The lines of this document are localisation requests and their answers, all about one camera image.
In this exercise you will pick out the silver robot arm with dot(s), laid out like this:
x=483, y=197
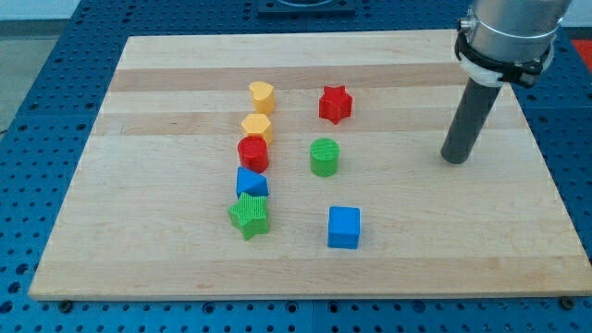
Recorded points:
x=511, y=41

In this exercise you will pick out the wooden board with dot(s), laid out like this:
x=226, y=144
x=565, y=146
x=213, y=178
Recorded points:
x=146, y=217

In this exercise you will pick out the green cylinder block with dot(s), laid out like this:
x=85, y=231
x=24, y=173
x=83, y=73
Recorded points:
x=324, y=157

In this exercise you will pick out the red cylinder block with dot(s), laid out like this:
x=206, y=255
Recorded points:
x=253, y=155

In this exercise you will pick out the blue triangle block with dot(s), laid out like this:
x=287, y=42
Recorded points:
x=251, y=182

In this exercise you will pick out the yellow hexagon block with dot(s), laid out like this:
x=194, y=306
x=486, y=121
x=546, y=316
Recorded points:
x=256, y=124

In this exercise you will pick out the green star block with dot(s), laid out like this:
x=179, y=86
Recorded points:
x=249, y=215

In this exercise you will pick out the blue cube block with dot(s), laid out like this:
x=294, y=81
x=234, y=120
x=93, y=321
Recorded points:
x=344, y=227

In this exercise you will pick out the red star block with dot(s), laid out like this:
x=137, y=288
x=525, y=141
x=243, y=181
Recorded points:
x=335, y=104

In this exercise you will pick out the yellow heart block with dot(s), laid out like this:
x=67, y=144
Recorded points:
x=263, y=97

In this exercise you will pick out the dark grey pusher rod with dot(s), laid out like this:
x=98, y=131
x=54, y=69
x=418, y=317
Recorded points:
x=470, y=117

